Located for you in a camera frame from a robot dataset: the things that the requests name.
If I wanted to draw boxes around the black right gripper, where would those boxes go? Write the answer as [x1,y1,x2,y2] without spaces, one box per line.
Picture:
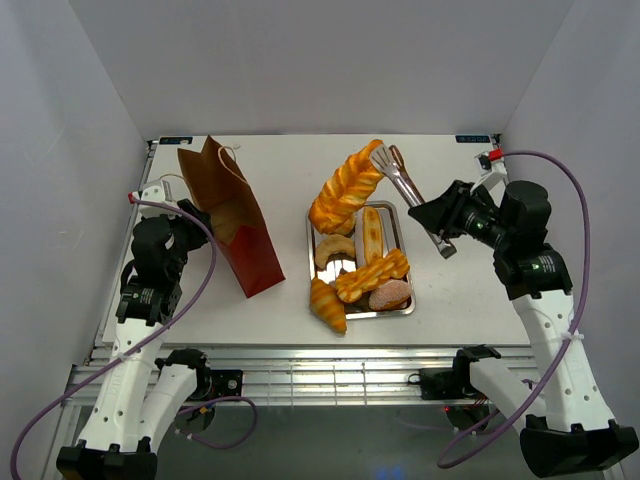
[407,180,512,250]

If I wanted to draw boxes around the brown red paper bag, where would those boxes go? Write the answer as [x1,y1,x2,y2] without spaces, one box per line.
[177,137,285,298]

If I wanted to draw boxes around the white toasted oval loaf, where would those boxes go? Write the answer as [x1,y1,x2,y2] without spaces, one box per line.
[353,206,384,268]

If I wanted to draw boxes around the steel serving tongs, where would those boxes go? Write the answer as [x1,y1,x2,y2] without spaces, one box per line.
[369,143,457,259]

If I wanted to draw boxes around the long twisted glazed bread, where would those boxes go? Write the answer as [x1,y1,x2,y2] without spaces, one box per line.
[309,139,384,234]

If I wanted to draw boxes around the short twisted glazed bread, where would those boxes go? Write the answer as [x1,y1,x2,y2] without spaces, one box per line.
[335,249,410,304]

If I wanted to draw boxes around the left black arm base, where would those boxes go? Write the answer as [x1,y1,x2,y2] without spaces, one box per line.
[191,368,244,401]

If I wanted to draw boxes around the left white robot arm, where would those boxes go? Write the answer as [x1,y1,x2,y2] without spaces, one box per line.
[56,198,214,479]

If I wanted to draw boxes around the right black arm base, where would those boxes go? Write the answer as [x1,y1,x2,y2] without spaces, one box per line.
[407,368,469,400]

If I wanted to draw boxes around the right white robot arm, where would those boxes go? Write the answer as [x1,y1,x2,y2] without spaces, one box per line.
[409,180,639,478]

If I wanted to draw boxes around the steel rectangular tray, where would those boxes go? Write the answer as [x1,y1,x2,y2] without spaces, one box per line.
[306,201,416,321]

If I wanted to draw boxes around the sugar coated pink donut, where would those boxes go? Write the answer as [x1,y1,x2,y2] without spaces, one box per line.
[368,279,411,311]

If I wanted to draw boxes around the pale curved croissant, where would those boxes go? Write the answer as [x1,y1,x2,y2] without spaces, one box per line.
[314,234,356,270]

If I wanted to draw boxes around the striped orange croissant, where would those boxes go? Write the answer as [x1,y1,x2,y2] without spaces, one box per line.
[309,278,347,335]

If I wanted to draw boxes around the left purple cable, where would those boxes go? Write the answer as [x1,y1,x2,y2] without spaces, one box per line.
[8,197,258,479]

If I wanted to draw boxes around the purple cable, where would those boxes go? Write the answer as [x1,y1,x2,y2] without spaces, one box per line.
[399,151,592,469]
[8,197,258,479]

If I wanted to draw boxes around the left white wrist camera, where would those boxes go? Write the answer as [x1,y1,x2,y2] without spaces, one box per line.
[128,179,177,218]

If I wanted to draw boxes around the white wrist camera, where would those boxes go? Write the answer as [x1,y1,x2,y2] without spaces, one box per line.
[128,179,177,218]
[470,148,507,194]

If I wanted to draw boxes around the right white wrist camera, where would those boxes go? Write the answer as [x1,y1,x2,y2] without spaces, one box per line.
[470,148,507,194]

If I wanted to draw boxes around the aluminium frame rail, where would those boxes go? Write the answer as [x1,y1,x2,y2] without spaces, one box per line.
[62,344,601,407]

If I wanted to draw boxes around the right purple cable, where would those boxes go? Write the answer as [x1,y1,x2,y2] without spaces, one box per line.
[399,151,592,469]

